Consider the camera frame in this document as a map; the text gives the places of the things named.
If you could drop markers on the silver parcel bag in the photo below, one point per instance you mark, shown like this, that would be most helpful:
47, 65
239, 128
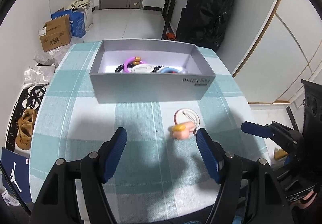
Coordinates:
38, 76

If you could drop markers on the grey cardboard box tray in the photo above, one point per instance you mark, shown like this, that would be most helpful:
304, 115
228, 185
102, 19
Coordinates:
146, 70

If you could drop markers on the teal plaid tablecloth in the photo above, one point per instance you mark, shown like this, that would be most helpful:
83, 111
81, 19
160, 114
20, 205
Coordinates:
157, 177

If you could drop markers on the black white sneakers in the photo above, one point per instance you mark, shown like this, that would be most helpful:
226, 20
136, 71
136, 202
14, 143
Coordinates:
34, 97

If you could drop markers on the pink pig figurine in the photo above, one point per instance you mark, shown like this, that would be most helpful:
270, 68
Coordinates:
182, 131

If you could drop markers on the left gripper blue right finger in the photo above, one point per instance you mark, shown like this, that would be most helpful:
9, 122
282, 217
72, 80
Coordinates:
212, 155

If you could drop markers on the white round badge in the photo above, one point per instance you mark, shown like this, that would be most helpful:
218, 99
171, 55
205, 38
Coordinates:
186, 115

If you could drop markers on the blue cardboard box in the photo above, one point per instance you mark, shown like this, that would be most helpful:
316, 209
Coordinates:
77, 22

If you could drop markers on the grey parcel bag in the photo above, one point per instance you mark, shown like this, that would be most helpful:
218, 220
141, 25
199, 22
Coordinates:
52, 57

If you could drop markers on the black hanging backpack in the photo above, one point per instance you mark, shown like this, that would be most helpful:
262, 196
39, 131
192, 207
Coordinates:
204, 22

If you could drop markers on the beige canvas tote bag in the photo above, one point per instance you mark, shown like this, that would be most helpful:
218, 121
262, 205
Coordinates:
86, 8

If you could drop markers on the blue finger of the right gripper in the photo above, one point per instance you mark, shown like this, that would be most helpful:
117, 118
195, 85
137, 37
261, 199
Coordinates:
256, 130

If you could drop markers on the brown suede boots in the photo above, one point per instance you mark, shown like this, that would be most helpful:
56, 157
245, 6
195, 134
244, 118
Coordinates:
26, 125

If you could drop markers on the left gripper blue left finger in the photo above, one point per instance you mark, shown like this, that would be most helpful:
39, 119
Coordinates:
111, 152

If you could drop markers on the brown cardboard box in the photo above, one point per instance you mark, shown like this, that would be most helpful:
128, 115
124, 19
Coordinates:
55, 33

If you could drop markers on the blue Jordan shoe box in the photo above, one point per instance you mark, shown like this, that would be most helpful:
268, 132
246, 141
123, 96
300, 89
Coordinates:
17, 169

